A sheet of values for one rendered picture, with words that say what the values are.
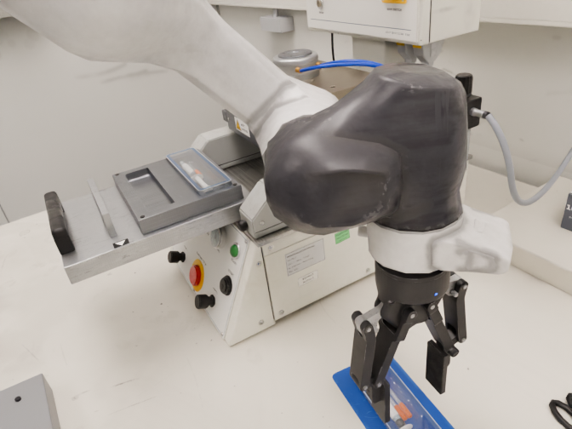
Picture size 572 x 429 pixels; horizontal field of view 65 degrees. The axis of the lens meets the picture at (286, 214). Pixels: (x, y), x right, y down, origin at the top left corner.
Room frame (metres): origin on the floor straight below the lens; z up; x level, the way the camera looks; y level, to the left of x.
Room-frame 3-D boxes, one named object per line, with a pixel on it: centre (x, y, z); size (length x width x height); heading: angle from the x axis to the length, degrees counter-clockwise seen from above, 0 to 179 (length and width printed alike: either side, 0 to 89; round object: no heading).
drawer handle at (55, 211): (0.61, 0.35, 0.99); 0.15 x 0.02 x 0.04; 26
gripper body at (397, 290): (0.36, -0.12, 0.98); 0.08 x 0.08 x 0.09
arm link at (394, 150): (0.35, -0.07, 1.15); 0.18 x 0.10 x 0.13; 91
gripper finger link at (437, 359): (0.37, -0.16, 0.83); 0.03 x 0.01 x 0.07; 20
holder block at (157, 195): (0.69, 0.18, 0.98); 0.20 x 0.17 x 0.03; 26
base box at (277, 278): (0.78, -0.05, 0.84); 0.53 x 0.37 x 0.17; 116
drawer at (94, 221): (0.67, 0.22, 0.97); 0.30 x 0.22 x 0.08; 116
